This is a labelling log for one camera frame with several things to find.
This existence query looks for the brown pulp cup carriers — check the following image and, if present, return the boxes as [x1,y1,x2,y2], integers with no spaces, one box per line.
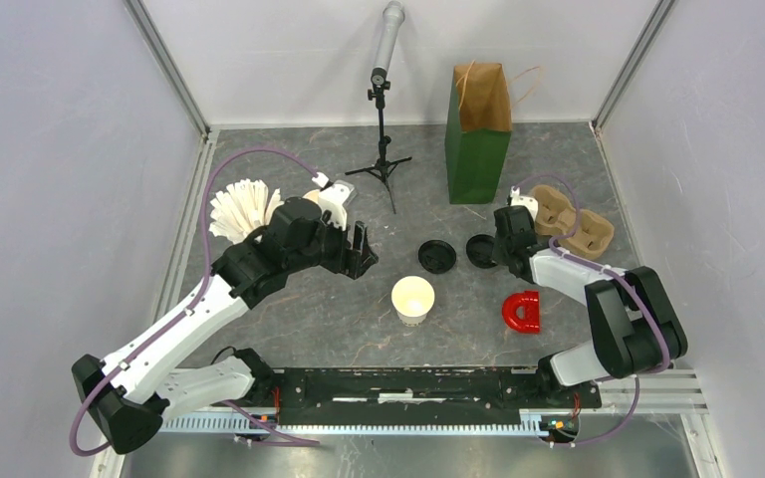
[528,184,616,261]

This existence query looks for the green brown paper bag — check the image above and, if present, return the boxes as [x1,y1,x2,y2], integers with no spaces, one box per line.
[444,61,516,205]

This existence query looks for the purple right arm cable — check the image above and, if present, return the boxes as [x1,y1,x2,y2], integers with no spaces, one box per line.
[517,173,674,447]

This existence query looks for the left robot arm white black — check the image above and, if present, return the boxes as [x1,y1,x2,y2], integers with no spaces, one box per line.
[72,197,379,454]

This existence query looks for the black plastic cup lid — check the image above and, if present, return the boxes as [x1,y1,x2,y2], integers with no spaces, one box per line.
[465,234,497,269]

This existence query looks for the red horseshoe shaped object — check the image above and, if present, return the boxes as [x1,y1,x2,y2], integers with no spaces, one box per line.
[501,291,541,335]

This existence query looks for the black tripod with grey tube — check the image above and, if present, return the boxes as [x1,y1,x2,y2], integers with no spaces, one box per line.
[345,1,412,213]

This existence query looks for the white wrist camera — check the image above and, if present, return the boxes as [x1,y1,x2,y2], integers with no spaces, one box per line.
[312,172,357,230]
[507,186,539,220]

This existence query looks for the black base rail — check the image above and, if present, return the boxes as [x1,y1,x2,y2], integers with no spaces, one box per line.
[235,366,603,425]

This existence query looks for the white paper coffee cup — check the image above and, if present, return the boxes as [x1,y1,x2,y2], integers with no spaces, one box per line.
[390,276,435,327]

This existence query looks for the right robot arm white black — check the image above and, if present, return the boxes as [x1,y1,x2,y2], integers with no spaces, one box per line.
[492,205,688,406]

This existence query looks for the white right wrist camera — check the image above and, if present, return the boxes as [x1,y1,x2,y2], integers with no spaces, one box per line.
[507,186,539,220]

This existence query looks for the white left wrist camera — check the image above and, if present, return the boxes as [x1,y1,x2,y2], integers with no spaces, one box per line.
[312,172,357,230]

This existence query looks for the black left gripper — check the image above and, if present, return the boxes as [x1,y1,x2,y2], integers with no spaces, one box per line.
[286,208,379,279]

